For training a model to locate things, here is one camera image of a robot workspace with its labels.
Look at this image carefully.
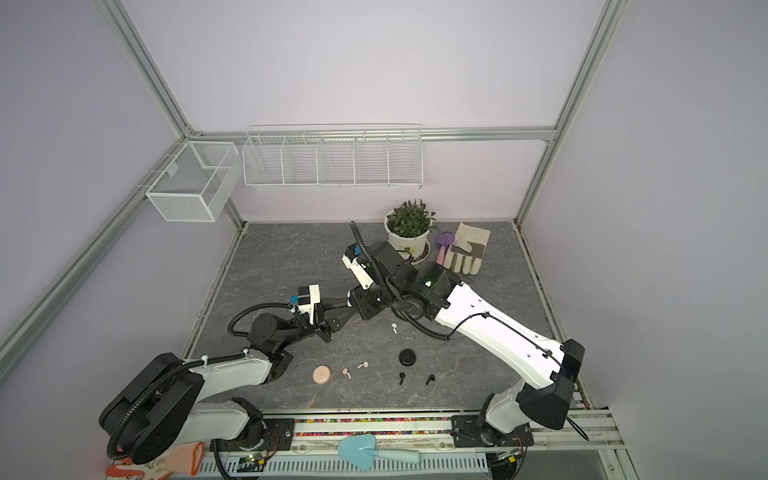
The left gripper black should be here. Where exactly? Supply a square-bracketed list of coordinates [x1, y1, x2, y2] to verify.
[277, 299, 356, 350]

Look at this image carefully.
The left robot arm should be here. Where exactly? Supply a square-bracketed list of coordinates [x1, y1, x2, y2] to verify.
[99, 294, 360, 465]

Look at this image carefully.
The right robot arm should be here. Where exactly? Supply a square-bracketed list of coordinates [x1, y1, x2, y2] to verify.
[343, 223, 585, 447]

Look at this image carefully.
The pink earbud charging case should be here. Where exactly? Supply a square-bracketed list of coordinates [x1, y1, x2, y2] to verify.
[312, 365, 332, 385]

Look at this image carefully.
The black earbud charging case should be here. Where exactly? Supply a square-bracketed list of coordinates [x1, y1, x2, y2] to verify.
[398, 348, 417, 367]

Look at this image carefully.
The potted green plant white pot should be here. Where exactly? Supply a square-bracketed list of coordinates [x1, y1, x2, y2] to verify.
[384, 199, 435, 263]

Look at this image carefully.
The purple pink garden trowel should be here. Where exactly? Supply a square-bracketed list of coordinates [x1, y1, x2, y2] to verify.
[436, 231, 455, 265]

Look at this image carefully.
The teal garden trowel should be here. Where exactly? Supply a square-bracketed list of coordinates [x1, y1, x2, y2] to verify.
[338, 434, 422, 471]

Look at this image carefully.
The white mesh box basket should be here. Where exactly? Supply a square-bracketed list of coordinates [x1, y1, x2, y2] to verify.
[146, 141, 243, 223]

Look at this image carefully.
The orange white work glove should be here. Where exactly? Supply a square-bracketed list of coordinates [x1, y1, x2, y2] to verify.
[106, 442, 205, 480]

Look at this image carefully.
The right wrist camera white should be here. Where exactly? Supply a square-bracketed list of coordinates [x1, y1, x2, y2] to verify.
[342, 252, 374, 290]

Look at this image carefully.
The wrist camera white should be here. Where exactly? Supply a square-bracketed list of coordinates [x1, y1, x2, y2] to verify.
[289, 284, 322, 324]
[342, 252, 374, 290]

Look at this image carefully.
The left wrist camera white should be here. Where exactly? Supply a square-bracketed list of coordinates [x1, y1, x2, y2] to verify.
[289, 284, 322, 324]

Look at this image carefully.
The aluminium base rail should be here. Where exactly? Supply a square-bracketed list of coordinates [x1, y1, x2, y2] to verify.
[122, 409, 625, 452]

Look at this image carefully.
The long white wire basket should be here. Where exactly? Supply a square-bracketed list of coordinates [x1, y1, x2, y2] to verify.
[242, 123, 424, 188]

